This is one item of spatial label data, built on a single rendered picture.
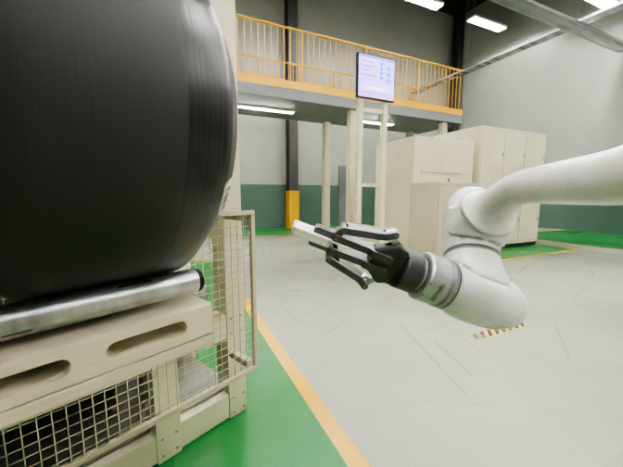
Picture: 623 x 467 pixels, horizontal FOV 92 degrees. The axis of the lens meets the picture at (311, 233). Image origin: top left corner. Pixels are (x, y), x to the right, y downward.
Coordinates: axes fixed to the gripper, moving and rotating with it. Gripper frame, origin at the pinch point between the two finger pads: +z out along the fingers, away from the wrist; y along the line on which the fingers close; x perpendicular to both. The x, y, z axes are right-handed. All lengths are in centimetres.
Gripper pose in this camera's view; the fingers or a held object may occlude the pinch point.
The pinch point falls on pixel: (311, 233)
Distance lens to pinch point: 51.6
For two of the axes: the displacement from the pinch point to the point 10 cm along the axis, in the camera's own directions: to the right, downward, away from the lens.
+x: 0.5, -4.5, 8.9
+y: -3.8, 8.2, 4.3
